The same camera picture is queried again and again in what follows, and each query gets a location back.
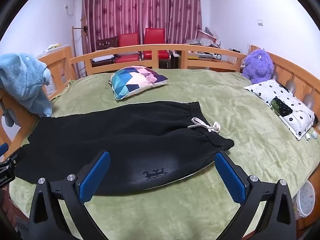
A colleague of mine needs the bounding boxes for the black pants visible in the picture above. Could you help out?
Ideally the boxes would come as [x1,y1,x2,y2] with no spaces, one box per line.
[15,101,234,196]

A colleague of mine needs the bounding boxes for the white plastic basket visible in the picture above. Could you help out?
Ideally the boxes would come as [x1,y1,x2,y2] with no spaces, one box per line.
[293,180,316,220]

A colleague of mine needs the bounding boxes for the blue plush towel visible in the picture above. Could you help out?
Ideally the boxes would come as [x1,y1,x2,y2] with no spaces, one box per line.
[1,53,52,117]

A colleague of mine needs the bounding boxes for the white black-dotted pillow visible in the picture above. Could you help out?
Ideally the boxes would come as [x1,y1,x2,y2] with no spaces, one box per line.
[245,80,316,140]

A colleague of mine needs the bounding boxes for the colourful geometric pillow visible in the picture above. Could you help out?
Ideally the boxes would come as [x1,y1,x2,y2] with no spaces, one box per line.
[109,66,168,101]

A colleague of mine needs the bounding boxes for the purple plush toy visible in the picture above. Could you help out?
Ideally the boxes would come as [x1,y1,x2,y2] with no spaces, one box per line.
[242,49,274,84]

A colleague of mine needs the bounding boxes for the left red chair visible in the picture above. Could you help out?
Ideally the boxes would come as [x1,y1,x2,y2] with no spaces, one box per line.
[114,32,141,64]

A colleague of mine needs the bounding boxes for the red striped curtain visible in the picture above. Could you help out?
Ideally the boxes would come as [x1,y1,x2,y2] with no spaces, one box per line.
[82,0,202,53]

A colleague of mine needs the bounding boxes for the wooden bed frame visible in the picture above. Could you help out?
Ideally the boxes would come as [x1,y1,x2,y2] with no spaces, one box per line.
[0,43,320,230]

